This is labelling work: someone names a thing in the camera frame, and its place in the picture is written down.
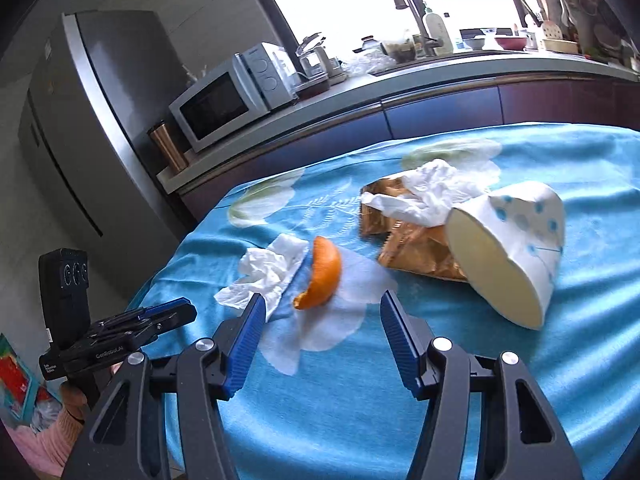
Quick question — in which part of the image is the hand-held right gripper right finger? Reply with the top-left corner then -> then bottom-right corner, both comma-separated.
379,289 -> 586,480

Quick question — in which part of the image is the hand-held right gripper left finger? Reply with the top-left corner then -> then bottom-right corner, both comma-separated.
60,292 -> 268,480

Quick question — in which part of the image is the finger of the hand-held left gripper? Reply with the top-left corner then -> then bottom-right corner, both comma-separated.
90,297 -> 193,333
100,306 -> 197,347

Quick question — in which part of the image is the white tissue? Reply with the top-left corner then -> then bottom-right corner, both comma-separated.
215,234 -> 310,321

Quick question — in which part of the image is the brown snack wrapper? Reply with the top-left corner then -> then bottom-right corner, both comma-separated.
359,172 -> 468,281

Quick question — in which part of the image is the orange peel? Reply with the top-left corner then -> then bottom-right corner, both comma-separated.
292,236 -> 343,310

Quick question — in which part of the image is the white blue-dotted paper cup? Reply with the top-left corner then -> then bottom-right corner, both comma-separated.
445,181 -> 566,331

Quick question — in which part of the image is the white plastic bag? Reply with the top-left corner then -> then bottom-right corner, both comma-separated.
361,159 -> 496,226

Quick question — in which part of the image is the person's left forearm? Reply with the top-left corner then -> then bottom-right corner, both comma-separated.
15,410 -> 91,473

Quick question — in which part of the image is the person's left hand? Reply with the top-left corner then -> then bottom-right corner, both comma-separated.
59,382 -> 92,423

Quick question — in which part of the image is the blue floral tablecloth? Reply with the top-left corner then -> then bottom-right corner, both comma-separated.
127,122 -> 640,480

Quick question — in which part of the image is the copper thermos mug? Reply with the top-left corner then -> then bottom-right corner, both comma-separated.
146,120 -> 190,171

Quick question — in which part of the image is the grey refrigerator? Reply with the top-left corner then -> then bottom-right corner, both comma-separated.
17,10 -> 196,271

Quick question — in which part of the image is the white microwave oven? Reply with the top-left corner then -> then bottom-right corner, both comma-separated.
168,42 -> 301,155

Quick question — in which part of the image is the kitchen counter cabinet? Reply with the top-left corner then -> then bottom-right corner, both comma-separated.
155,52 -> 640,221

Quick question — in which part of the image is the clear plastic bag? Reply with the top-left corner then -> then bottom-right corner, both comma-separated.
345,52 -> 396,75

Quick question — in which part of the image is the glass kettle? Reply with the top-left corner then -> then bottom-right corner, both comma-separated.
295,32 -> 346,86

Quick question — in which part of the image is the white soap bottle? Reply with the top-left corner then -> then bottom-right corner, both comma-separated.
422,7 -> 455,56

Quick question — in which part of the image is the kitchen window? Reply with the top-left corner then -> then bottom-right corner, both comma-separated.
235,0 -> 531,76

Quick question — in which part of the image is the wall rack of kitchen utensils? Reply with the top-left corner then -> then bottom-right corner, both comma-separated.
520,0 -> 640,61

